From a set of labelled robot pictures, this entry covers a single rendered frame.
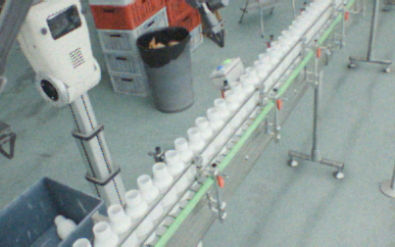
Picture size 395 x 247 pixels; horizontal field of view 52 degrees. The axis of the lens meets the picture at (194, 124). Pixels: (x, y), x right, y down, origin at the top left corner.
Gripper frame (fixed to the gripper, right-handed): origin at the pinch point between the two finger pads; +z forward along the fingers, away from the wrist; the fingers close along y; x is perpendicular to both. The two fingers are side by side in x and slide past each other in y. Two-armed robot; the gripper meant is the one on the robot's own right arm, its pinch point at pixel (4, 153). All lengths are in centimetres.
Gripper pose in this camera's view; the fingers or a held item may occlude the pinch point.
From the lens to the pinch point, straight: 130.1
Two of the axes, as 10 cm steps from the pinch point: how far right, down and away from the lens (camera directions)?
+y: 8.3, 2.2, -5.1
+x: 5.5, -5.3, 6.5
